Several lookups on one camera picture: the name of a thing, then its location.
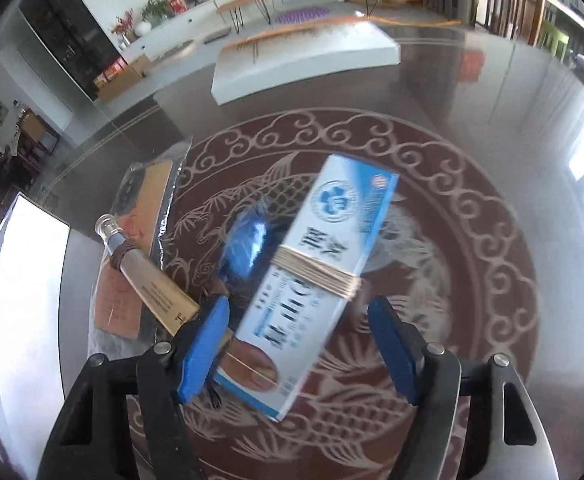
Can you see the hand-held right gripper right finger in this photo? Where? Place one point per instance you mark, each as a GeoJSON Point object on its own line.
{"type": "Point", "coordinates": [394, 350]}

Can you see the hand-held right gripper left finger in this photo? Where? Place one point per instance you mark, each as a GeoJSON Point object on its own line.
{"type": "Point", "coordinates": [202, 350]}

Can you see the blue and white carton box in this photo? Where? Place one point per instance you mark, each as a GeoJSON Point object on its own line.
{"type": "Point", "coordinates": [312, 280]}

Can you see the brown card in plastic sleeve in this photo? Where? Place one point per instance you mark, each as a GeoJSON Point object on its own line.
{"type": "Point", "coordinates": [147, 195]}

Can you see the white board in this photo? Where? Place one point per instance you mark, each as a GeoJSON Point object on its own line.
{"type": "Point", "coordinates": [27, 320]}

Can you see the cardboard box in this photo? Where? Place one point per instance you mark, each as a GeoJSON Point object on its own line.
{"type": "Point", "coordinates": [122, 77]}

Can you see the large flat white box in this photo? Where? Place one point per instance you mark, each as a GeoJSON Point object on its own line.
{"type": "Point", "coordinates": [302, 60]}

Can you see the white round vase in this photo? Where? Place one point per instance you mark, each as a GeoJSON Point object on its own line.
{"type": "Point", "coordinates": [143, 28]}

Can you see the red flowers in vase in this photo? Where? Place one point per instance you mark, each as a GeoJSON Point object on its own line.
{"type": "Point", "coordinates": [123, 27]}

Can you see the white television cabinet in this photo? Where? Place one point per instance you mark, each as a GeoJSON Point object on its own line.
{"type": "Point", "coordinates": [232, 15]}

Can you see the black glass display cabinet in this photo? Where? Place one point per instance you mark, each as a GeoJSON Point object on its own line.
{"type": "Point", "coordinates": [67, 35]}

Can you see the bushy green potted plant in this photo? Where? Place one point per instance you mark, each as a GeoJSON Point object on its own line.
{"type": "Point", "coordinates": [156, 10]}

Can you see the purple mat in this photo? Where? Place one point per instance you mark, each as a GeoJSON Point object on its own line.
{"type": "Point", "coordinates": [301, 15]}

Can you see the red gift box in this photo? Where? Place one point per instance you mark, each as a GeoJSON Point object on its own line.
{"type": "Point", "coordinates": [177, 2]}

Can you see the orange wooden bench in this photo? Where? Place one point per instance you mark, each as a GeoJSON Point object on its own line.
{"type": "Point", "coordinates": [244, 2]}

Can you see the dark wooden chair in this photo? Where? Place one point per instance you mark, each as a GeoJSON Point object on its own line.
{"type": "Point", "coordinates": [501, 5]}

